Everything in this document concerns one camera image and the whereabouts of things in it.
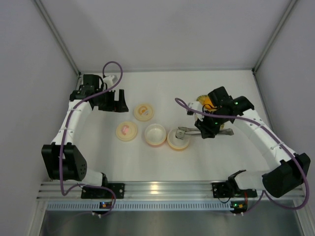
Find cream lid pink label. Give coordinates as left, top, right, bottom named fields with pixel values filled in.
left=116, top=121, right=138, bottom=142

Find orange fruit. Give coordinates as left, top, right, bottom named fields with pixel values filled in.
left=202, top=97, right=217, bottom=110

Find metal tongs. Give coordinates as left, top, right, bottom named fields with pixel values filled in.
left=178, top=127, right=234, bottom=139

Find green sushi roll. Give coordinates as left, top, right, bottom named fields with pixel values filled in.
left=175, top=130, right=185, bottom=140

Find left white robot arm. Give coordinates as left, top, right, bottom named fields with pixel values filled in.
left=41, top=74, right=129, bottom=186

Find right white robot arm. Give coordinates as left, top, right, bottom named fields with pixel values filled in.
left=189, top=87, right=311, bottom=198

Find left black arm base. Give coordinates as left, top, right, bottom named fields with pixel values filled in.
left=81, top=183, right=125, bottom=199

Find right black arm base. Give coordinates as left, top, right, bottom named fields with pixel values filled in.
left=212, top=181, right=258, bottom=199

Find cream lid orange label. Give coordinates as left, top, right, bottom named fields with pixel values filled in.
left=133, top=103, right=155, bottom=122

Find woven bamboo tray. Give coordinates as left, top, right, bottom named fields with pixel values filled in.
left=194, top=95, right=224, bottom=131

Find orange bottom bowl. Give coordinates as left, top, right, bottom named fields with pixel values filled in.
left=167, top=128, right=190, bottom=151

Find pink bottom bowl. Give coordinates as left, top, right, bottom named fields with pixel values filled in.
left=144, top=123, right=167, bottom=148

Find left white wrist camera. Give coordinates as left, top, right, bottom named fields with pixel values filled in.
left=103, top=75, right=118, bottom=88

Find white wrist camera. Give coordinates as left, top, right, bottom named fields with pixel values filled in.
left=103, top=75, right=118, bottom=88
left=187, top=101, right=204, bottom=121

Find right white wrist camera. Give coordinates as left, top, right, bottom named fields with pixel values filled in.
left=187, top=101, right=204, bottom=121

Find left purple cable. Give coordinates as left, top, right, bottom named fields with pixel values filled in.
left=59, top=60, right=123, bottom=217

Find purple cable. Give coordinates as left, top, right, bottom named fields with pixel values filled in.
left=59, top=60, right=123, bottom=217
left=174, top=97, right=310, bottom=216

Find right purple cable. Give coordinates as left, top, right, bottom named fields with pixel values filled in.
left=174, top=97, right=310, bottom=216

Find aluminium front rail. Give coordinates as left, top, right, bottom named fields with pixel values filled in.
left=36, top=180, right=305, bottom=200

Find slotted cable duct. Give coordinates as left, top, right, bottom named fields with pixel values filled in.
left=46, top=201, right=233, bottom=211

